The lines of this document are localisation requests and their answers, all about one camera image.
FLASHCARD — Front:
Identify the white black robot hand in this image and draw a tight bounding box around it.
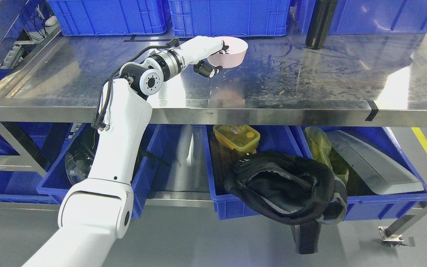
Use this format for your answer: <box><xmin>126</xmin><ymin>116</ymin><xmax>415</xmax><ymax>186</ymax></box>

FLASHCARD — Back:
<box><xmin>176</xmin><ymin>36</ymin><xmax>229</xmax><ymax>78</ymax></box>

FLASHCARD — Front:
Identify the pink bowl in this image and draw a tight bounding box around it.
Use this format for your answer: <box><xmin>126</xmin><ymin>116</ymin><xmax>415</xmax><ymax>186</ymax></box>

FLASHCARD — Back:
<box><xmin>207</xmin><ymin>36</ymin><xmax>248</xmax><ymax>68</ymax></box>

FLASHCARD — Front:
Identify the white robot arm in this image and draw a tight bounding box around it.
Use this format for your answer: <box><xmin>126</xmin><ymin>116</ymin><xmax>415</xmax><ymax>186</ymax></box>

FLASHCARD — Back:
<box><xmin>24</xmin><ymin>44</ymin><xmax>198</xmax><ymax>267</ymax></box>

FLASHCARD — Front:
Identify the blue crate top middle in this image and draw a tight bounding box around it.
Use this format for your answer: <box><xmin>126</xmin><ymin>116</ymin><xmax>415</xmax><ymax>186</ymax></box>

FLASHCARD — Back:
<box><xmin>168</xmin><ymin>0</ymin><xmax>291</xmax><ymax>37</ymax></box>

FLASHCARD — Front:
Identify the blue crate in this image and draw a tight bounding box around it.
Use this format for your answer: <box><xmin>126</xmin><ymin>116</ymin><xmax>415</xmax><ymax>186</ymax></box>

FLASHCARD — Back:
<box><xmin>295</xmin><ymin>0</ymin><xmax>427</xmax><ymax>35</ymax></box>
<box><xmin>168</xmin><ymin>0</ymin><xmax>291</xmax><ymax>37</ymax></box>
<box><xmin>47</xmin><ymin>0</ymin><xmax>171</xmax><ymax>36</ymax></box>

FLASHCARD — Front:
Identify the blue bin lower middle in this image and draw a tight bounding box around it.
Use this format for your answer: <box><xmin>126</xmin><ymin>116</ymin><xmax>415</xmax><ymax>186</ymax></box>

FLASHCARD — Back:
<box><xmin>201</xmin><ymin>125</ymin><xmax>303</xmax><ymax>220</ymax></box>

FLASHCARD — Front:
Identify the blue bin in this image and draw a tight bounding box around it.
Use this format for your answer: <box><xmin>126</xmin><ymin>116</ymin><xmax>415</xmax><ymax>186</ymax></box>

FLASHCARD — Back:
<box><xmin>37</xmin><ymin>124</ymin><xmax>170</xmax><ymax>219</ymax></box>
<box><xmin>290</xmin><ymin>126</ymin><xmax>427</xmax><ymax>220</ymax></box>
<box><xmin>201</xmin><ymin>125</ymin><xmax>303</xmax><ymax>220</ymax></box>

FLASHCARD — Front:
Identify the yellow lunch box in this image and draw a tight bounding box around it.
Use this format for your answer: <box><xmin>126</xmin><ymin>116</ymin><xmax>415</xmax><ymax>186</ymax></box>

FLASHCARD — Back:
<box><xmin>212</xmin><ymin>125</ymin><xmax>261</xmax><ymax>154</ymax></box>

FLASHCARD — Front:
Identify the blue crate top left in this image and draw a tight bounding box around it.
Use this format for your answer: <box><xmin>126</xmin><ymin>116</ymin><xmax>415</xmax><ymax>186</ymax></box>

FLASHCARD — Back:
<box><xmin>47</xmin><ymin>0</ymin><xmax>171</xmax><ymax>36</ymax></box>

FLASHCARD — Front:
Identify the black bottle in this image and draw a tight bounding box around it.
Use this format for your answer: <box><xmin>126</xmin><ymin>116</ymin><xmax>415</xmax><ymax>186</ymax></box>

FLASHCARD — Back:
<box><xmin>305</xmin><ymin>0</ymin><xmax>338</xmax><ymax>50</ymax></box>

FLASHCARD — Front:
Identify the green plastic bag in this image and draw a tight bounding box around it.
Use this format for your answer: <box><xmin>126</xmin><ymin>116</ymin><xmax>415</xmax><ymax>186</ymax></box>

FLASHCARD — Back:
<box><xmin>304</xmin><ymin>126</ymin><xmax>350</xmax><ymax>184</ymax></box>

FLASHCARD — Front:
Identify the black round helmet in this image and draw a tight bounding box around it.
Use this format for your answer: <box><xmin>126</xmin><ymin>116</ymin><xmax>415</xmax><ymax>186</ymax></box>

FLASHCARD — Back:
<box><xmin>64</xmin><ymin>126</ymin><xmax>99</xmax><ymax>185</ymax></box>

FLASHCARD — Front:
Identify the blue crate top right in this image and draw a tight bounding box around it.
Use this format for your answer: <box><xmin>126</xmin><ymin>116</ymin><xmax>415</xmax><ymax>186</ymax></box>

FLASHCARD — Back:
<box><xmin>295</xmin><ymin>0</ymin><xmax>427</xmax><ymax>35</ymax></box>

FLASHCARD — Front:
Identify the black backpack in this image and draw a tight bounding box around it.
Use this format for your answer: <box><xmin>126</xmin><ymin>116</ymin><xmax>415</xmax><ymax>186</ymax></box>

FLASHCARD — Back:
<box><xmin>224</xmin><ymin>151</ymin><xmax>348</xmax><ymax>254</ymax></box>

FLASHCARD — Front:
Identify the blue bin lower left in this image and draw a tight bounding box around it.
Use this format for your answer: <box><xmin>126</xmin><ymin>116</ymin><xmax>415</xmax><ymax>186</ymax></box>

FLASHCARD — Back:
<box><xmin>37</xmin><ymin>124</ymin><xmax>170</xmax><ymax>219</ymax></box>

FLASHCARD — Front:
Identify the grey plastic panel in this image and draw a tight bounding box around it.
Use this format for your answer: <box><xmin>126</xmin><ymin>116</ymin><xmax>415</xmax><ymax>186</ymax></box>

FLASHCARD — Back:
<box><xmin>326</xmin><ymin>130</ymin><xmax>424</xmax><ymax>195</ymax></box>

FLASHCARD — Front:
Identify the blue bin lower right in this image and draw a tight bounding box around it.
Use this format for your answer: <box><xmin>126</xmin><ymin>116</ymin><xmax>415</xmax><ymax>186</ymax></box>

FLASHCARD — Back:
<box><xmin>290</xmin><ymin>126</ymin><xmax>427</xmax><ymax>220</ymax></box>

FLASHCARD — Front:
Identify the steel shelf frame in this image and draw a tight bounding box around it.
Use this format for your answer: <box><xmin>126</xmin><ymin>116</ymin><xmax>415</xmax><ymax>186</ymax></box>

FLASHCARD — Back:
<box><xmin>0</xmin><ymin>15</ymin><xmax>427</xmax><ymax>247</ymax></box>

